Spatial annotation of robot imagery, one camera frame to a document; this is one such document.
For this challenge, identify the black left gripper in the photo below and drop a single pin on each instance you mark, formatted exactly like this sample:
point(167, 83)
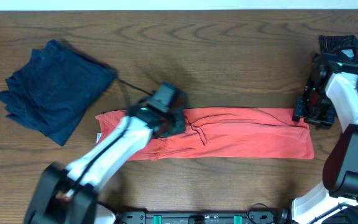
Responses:
point(181, 127)

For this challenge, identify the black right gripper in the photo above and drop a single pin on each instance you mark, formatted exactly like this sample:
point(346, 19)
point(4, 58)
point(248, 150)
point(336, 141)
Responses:
point(324, 122)

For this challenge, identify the red soccer t-shirt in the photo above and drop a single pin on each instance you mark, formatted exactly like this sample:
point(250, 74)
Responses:
point(234, 132)

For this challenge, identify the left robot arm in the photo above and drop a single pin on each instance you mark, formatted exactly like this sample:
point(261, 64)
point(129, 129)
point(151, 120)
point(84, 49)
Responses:
point(70, 194)

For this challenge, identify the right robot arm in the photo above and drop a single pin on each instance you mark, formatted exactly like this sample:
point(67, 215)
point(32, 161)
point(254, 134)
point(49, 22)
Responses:
point(331, 92)

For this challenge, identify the black patterned garment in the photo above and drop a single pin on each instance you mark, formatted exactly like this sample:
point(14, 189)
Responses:
point(345, 46)

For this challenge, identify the folded navy blue shirt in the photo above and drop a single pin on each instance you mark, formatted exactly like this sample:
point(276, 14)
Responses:
point(51, 93)

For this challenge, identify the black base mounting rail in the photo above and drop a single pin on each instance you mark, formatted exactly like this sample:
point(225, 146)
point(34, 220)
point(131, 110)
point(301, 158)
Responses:
point(257, 214)

